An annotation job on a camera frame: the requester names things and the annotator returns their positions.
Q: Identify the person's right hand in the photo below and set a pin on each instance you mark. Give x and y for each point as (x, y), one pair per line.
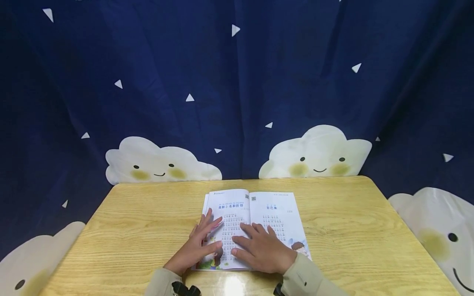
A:
(266, 253)

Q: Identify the person's left hand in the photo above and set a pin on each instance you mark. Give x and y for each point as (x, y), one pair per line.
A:
(190, 253)

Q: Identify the person's right thumb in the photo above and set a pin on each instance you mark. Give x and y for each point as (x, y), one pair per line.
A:
(240, 252)

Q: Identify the person's right index finger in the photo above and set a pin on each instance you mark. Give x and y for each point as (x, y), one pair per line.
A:
(249, 233)

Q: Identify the person's left middle finger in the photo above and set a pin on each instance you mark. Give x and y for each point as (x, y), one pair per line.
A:
(207, 220)

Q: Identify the person's left fingers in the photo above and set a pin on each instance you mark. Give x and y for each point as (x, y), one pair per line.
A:
(195, 230)

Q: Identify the person's left index finger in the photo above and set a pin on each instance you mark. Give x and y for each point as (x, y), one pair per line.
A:
(214, 228)

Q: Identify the person's right ring finger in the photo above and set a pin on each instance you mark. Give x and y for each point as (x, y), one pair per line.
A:
(273, 233)

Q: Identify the person's left thumb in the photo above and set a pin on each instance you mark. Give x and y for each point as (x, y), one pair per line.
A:
(213, 248)

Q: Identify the person's right middle finger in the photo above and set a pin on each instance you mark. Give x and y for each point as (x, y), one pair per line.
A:
(260, 231)

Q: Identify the children's picture book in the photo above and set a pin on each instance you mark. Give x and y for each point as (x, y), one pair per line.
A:
(266, 209)

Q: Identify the person's right forearm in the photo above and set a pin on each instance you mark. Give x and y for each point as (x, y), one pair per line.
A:
(314, 279)

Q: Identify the person's left forearm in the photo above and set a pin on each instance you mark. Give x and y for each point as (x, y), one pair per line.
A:
(161, 283)

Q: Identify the black wrist band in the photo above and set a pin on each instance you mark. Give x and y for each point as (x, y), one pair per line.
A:
(185, 290)
(279, 290)

